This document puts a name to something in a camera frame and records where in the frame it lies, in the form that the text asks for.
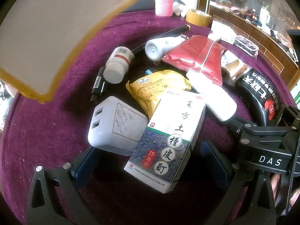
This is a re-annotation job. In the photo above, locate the black marker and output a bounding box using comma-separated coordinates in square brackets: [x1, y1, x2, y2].
[90, 67, 106, 102]

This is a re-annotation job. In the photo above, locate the black pen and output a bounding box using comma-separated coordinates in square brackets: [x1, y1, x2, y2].
[131, 24, 191, 53]

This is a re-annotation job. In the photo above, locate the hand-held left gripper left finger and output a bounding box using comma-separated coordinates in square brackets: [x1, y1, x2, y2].
[26, 145, 104, 225]

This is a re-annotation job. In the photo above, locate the purple tablecloth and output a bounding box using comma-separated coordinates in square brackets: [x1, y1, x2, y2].
[0, 7, 298, 225]

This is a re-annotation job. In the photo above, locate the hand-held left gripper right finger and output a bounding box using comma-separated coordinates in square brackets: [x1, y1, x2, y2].
[199, 140, 277, 225]

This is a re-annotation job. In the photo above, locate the black leather sofa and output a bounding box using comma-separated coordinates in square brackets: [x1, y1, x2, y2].
[122, 0, 156, 13]

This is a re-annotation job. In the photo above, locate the opened brown white packet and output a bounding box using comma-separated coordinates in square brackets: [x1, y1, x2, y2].
[220, 52, 249, 80]

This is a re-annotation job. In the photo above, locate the pink knitted bottle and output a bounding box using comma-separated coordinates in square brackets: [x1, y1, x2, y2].
[155, 0, 175, 17]

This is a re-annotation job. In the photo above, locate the black snack packet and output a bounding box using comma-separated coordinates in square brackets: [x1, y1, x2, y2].
[235, 68, 285, 128]

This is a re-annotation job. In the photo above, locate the red foil packet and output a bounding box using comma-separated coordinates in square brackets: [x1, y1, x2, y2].
[162, 35, 227, 86]

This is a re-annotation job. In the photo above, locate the clear plastic case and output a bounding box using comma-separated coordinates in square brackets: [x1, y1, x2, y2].
[234, 35, 259, 58]

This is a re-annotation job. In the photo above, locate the white red-banded pill bottle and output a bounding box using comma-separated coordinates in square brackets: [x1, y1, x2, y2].
[103, 46, 134, 84]

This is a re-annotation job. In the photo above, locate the white carton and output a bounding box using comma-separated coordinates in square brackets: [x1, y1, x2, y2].
[211, 21, 237, 44]

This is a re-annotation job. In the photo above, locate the wooden cabinet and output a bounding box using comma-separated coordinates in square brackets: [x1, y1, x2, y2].
[197, 0, 300, 92]

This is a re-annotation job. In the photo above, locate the white green medicine box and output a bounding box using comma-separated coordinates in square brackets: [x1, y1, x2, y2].
[123, 88, 207, 194]

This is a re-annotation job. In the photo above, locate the yellow cracker packet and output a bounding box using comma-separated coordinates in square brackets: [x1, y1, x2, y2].
[126, 69, 192, 120]

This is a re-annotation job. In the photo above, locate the white oblong bottle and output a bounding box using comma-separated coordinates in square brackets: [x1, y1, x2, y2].
[186, 70, 238, 122]

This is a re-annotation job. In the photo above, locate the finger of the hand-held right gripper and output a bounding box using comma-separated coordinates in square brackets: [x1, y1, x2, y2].
[228, 118, 299, 138]
[278, 105, 300, 128]

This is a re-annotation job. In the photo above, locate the white usb charger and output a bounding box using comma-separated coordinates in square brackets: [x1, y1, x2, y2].
[87, 96, 149, 156]

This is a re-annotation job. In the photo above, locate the yellow tape roll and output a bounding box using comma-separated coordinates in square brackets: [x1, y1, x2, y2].
[186, 9, 212, 28]

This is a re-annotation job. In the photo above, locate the person's right hand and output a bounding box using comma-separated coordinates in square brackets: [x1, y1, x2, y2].
[269, 175, 300, 216]

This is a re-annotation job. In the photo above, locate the yellow-taped cardboard box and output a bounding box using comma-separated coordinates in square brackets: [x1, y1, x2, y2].
[0, 0, 141, 105]

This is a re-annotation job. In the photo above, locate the white crumpled cloth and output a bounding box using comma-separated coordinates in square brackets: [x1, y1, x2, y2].
[173, 1, 187, 17]

